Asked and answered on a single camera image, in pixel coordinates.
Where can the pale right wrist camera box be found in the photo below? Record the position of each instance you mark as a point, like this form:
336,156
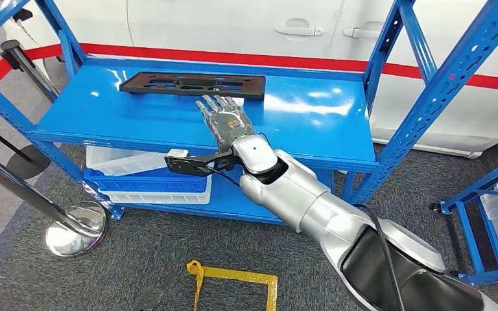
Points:
178,153

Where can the blue wheeled shelf rack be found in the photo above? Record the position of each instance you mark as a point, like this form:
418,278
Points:
481,183

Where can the loose yellow tape strip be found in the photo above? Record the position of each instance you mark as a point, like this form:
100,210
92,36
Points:
197,287

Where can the black plastic panel part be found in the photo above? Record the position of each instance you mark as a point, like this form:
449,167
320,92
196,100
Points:
253,88

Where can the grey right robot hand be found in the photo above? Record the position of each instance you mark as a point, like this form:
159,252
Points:
229,126

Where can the black-headed belt stanchion post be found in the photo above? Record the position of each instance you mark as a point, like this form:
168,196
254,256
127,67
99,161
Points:
15,53

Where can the black right wrist camera bracket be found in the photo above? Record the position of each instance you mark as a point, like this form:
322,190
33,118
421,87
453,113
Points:
184,167

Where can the chrome stanchion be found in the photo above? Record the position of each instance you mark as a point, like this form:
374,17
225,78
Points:
77,234

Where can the long red barrier belt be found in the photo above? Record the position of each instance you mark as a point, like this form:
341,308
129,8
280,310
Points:
232,58

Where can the white car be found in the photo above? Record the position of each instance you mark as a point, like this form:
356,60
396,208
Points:
232,25

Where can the blue steel shelf rack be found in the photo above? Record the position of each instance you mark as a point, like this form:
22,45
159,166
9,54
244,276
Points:
146,116

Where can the black stanchion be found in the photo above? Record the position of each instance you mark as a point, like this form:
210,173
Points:
25,165

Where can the yellow floor tape outline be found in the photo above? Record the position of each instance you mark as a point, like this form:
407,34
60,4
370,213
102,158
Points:
240,274

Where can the black flat robot part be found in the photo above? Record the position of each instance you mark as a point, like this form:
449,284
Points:
148,300

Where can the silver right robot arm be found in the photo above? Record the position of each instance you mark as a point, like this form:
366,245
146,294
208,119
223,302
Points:
300,197

